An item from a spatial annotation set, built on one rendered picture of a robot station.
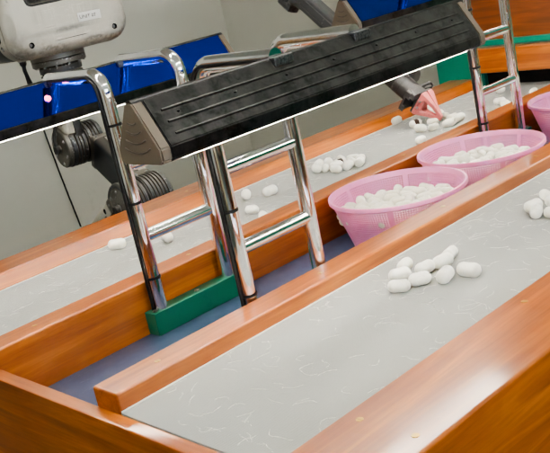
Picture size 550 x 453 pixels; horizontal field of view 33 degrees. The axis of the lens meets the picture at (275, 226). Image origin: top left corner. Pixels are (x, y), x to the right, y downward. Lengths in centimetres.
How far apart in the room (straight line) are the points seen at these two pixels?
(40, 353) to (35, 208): 258
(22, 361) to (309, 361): 49
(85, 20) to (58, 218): 183
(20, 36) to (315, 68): 124
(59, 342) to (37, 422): 19
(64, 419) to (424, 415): 51
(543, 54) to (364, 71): 147
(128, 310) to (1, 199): 244
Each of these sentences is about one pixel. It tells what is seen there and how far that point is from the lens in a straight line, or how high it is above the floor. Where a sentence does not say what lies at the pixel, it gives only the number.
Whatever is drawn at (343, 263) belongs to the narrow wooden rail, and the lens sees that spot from 142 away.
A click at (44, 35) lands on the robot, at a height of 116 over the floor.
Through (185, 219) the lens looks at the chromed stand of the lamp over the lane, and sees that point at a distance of 157.
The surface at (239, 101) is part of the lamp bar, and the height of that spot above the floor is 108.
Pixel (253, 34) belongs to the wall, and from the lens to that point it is 459.
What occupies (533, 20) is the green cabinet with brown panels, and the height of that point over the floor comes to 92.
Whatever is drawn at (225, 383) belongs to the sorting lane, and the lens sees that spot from 117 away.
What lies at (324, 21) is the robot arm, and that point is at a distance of 262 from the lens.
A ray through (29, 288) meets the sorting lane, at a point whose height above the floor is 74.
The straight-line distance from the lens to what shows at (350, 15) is 207.
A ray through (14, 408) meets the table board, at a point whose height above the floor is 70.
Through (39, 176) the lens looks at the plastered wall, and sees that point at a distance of 403.
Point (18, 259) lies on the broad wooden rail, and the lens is 192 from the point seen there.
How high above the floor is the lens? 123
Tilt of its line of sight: 16 degrees down
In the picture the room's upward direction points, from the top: 12 degrees counter-clockwise
